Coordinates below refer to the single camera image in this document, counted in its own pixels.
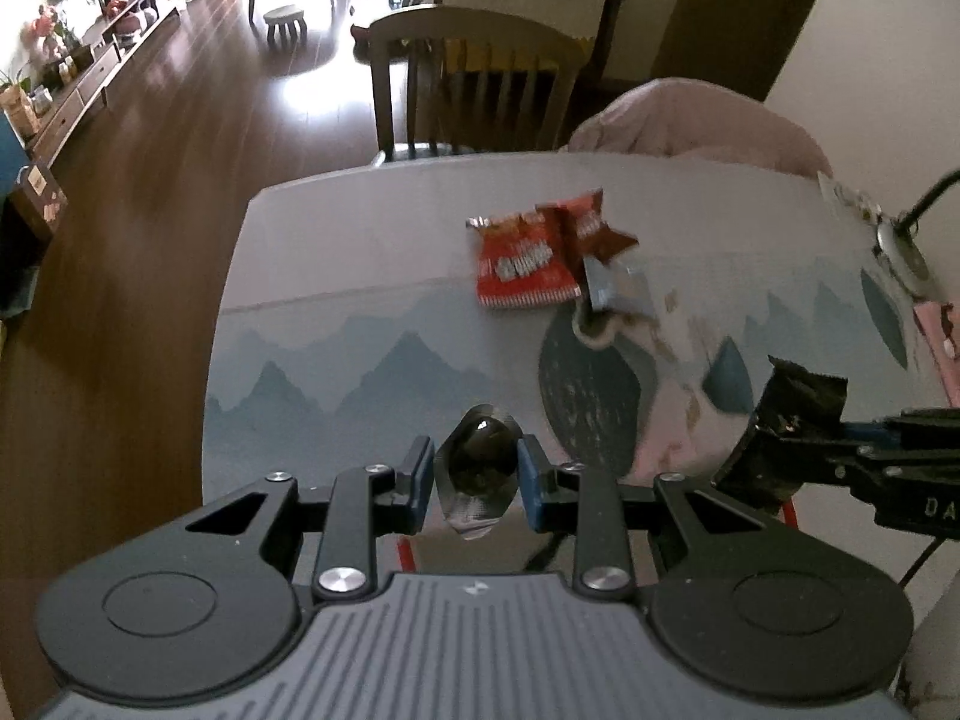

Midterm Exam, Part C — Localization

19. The dark foil plum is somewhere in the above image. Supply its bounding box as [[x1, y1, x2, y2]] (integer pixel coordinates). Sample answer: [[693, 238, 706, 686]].
[[434, 403, 523, 541]]

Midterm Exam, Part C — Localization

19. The light blue cookie packet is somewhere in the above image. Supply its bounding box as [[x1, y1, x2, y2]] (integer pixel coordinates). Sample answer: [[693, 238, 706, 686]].
[[584, 250, 656, 319]]

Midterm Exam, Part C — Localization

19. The large red snack bag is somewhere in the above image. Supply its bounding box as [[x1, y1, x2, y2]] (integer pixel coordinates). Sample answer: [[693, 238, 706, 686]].
[[466, 210, 581, 309]]

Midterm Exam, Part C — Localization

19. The dark red snack bag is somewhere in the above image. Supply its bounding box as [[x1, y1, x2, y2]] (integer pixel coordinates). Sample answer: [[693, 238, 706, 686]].
[[537, 188, 638, 263]]

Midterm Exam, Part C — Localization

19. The black snack packet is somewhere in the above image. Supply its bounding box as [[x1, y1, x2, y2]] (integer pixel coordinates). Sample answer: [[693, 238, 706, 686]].
[[711, 356, 848, 515]]

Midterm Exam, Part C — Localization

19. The red cardboard box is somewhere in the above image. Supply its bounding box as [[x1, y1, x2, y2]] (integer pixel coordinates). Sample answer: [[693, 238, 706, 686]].
[[395, 492, 801, 579]]

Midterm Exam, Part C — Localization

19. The pink paper sheet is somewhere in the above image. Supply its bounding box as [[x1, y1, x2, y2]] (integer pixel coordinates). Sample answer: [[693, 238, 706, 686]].
[[914, 301, 960, 406]]

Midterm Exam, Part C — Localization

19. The silver desk lamp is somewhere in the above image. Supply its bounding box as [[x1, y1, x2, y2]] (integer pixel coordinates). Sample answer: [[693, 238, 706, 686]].
[[874, 169, 960, 301]]

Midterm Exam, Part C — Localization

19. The pink covered chair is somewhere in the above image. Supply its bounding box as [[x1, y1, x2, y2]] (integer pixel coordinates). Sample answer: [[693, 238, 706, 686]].
[[565, 78, 833, 179]]

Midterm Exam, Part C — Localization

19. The dark wooden chair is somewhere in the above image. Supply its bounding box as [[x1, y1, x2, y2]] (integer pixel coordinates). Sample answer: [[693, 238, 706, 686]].
[[363, 5, 587, 164]]

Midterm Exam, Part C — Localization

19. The paper gift bag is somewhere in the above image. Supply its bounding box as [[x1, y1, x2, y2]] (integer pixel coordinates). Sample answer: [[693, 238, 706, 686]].
[[8, 163, 68, 242]]

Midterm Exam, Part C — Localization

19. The small round stool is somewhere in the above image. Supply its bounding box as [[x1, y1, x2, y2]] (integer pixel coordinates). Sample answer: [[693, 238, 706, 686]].
[[263, 5, 308, 47]]

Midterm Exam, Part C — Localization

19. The long tv cabinet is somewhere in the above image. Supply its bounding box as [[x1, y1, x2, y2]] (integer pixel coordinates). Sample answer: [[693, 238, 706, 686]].
[[26, 0, 185, 164]]

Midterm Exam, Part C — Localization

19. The black cable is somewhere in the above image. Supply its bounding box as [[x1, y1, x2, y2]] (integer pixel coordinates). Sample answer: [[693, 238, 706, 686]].
[[895, 535, 949, 590]]

